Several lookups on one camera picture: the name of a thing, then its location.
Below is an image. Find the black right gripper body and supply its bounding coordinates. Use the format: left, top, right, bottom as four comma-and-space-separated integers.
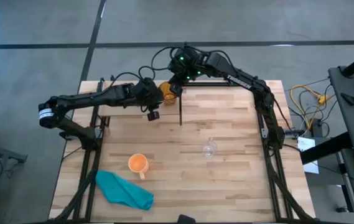
167, 45, 203, 83

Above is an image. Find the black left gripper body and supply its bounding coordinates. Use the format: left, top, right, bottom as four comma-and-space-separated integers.
131, 77, 159, 113

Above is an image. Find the amber translucent cup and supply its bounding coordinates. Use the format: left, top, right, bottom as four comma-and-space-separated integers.
159, 81, 178, 106

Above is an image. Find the clear plastic mug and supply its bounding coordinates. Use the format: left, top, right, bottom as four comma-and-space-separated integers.
202, 137, 218, 161

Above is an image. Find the orange mug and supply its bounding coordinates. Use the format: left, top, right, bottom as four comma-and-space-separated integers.
128, 152, 150, 180

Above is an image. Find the teal cloth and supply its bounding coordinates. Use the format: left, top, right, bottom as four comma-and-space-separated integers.
95, 169, 155, 212

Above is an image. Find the black power strip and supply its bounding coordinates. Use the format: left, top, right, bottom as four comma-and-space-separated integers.
284, 127, 305, 138

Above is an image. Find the white paper sheet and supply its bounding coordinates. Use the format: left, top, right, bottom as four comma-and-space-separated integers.
297, 136, 320, 174

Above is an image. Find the black beam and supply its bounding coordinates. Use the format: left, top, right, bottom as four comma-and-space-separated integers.
299, 131, 354, 166

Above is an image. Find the black wedge-shaped part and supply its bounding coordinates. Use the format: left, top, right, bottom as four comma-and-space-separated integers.
340, 91, 354, 107

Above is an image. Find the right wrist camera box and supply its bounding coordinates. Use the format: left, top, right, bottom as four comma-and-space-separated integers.
169, 81, 184, 98

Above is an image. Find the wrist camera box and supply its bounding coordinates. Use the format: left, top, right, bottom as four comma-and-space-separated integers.
146, 110, 161, 123
169, 81, 184, 98

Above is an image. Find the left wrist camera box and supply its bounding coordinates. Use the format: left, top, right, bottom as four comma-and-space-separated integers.
146, 110, 161, 123

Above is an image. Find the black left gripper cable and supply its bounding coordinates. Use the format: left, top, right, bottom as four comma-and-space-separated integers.
109, 65, 156, 90

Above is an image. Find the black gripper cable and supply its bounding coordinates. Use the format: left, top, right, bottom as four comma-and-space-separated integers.
150, 45, 184, 72
109, 65, 156, 90

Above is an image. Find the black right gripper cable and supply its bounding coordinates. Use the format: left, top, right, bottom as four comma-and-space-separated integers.
150, 45, 184, 72

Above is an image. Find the black aluminium rig frame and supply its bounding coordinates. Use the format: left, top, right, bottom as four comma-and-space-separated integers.
48, 77, 317, 223

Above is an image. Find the yellow cable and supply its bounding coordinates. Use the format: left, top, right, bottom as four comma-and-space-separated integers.
289, 84, 335, 131

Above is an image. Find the black table-level camera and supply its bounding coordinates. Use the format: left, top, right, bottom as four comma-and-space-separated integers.
176, 213, 197, 224

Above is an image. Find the black floor cable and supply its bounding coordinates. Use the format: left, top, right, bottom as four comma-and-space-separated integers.
288, 93, 339, 131

